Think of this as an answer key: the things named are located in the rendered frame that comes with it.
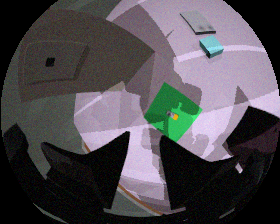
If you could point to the green square marking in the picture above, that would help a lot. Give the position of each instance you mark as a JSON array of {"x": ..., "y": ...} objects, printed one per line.
[{"x": 169, "y": 99}]

